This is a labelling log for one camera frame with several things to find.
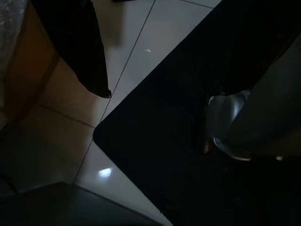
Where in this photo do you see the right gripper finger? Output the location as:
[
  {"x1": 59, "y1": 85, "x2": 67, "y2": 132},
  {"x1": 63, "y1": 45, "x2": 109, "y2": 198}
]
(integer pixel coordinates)
[{"x1": 35, "y1": 0, "x2": 111, "y2": 97}]

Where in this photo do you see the brown cardboard box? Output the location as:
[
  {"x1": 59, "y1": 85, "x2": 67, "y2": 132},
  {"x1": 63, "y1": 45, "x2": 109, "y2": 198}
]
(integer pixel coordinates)
[{"x1": 0, "y1": 0, "x2": 61, "y2": 123}]

